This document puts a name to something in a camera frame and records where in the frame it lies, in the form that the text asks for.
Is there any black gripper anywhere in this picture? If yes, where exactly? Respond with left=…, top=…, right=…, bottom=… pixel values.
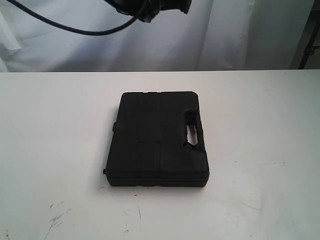
left=109, top=0, right=192, bottom=23

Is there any black plastic tool case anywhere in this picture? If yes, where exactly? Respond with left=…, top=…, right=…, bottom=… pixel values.
left=103, top=91, right=210, bottom=187

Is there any white backdrop curtain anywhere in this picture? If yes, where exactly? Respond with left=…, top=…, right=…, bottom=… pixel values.
left=0, top=0, right=313, bottom=72

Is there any black cable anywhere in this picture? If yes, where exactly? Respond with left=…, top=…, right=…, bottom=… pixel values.
left=6, top=0, right=148, bottom=36

